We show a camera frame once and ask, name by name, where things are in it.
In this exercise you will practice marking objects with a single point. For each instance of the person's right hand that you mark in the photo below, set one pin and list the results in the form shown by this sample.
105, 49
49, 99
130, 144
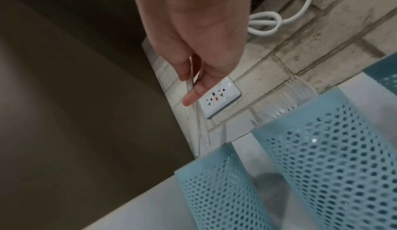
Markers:
198, 23

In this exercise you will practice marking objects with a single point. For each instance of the white wall power outlet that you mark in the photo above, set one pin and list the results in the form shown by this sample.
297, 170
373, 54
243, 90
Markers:
223, 96

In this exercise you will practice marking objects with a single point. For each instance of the white plastic fork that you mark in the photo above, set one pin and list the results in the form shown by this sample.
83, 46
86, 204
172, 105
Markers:
276, 109
297, 89

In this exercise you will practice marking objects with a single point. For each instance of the cutlery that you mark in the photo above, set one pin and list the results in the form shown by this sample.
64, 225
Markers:
189, 77

